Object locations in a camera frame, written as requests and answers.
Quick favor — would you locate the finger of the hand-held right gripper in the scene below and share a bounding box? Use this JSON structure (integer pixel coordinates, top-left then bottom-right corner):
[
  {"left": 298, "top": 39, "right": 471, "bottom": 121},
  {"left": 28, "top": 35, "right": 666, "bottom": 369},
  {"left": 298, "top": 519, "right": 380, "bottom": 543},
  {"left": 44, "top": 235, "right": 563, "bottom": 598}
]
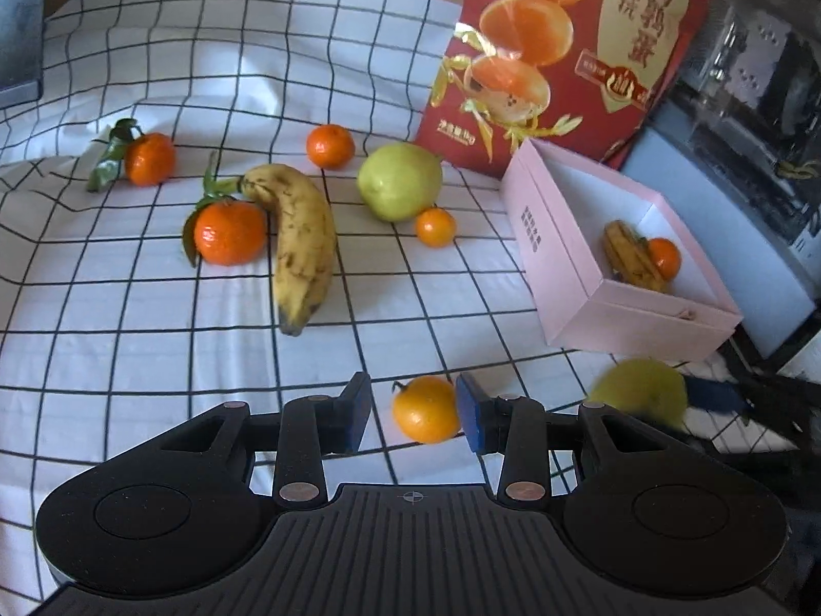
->
[
  {"left": 673, "top": 425, "right": 793, "bottom": 459},
  {"left": 683, "top": 369, "right": 821, "bottom": 418}
]

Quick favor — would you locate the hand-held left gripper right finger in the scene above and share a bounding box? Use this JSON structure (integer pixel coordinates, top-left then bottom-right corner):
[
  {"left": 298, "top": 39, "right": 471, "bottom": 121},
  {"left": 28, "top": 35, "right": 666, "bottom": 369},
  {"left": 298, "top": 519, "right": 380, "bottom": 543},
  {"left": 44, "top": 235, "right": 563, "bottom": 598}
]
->
[{"left": 455, "top": 371, "right": 682, "bottom": 507}]

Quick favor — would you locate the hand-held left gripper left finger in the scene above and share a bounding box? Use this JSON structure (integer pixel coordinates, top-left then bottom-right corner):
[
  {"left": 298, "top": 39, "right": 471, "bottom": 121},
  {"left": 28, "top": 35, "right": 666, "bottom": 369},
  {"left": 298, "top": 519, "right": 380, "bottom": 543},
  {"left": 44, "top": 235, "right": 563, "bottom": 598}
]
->
[{"left": 155, "top": 371, "right": 374, "bottom": 507}]

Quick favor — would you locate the green pear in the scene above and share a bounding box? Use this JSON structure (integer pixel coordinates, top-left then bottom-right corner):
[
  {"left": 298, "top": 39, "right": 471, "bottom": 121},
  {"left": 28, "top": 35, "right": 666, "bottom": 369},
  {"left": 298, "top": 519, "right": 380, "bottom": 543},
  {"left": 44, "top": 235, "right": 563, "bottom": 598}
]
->
[
  {"left": 587, "top": 359, "right": 690, "bottom": 432},
  {"left": 357, "top": 142, "right": 444, "bottom": 224}
]

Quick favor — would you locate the brown spotted banana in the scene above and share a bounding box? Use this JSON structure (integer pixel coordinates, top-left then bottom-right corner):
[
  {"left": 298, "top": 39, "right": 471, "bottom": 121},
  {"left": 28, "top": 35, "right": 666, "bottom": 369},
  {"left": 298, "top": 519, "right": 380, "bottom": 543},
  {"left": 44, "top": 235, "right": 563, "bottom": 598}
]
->
[{"left": 601, "top": 219, "right": 669, "bottom": 294}]

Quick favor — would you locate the pink cardboard box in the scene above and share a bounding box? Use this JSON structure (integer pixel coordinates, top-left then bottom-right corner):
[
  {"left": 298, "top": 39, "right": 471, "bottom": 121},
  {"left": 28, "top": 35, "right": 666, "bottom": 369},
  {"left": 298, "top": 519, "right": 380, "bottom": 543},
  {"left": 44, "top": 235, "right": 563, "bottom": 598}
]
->
[{"left": 499, "top": 137, "right": 745, "bottom": 355}]

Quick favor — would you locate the yellow banana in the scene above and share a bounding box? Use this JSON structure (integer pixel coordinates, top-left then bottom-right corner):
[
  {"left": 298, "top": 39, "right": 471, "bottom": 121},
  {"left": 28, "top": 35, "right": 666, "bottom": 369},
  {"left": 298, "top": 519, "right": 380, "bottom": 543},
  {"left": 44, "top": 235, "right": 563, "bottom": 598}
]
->
[{"left": 240, "top": 165, "right": 338, "bottom": 337}]

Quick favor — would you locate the small mandarin orange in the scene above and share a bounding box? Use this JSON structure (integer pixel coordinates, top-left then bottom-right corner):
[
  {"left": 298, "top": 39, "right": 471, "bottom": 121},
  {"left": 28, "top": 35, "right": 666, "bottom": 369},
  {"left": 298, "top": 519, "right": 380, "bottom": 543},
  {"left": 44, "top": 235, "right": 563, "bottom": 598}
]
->
[
  {"left": 415, "top": 206, "right": 458, "bottom": 248},
  {"left": 305, "top": 123, "right": 356, "bottom": 169}
]

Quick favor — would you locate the mandarin orange with leaves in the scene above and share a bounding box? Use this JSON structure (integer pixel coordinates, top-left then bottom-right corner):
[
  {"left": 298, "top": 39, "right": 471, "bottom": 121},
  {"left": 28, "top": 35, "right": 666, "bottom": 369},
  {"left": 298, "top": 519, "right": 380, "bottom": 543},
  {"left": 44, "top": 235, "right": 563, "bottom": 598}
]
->
[
  {"left": 86, "top": 118, "right": 177, "bottom": 193},
  {"left": 182, "top": 170, "right": 268, "bottom": 268}
]

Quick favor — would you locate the checked white tablecloth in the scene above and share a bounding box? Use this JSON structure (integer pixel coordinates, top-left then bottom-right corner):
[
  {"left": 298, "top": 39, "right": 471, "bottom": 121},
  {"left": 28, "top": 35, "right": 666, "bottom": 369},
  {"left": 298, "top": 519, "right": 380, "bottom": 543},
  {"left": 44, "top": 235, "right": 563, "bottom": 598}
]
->
[{"left": 0, "top": 0, "right": 764, "bottom": 598}]

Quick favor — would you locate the red gift box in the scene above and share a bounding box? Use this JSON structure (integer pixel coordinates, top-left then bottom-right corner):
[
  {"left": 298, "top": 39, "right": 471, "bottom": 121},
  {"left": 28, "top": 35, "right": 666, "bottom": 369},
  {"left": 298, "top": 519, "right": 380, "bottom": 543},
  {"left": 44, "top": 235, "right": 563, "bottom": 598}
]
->
[{"left": 414, "top": 0, "right": 714, "bottom": 181}]

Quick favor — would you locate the dark blue panel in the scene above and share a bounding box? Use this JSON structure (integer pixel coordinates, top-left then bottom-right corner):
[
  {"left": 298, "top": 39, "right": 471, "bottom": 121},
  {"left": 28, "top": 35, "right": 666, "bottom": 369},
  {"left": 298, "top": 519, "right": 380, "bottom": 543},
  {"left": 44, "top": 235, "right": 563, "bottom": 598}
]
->
[{"left": 0, "top": 0, "right": 46, "bottom": 111}]

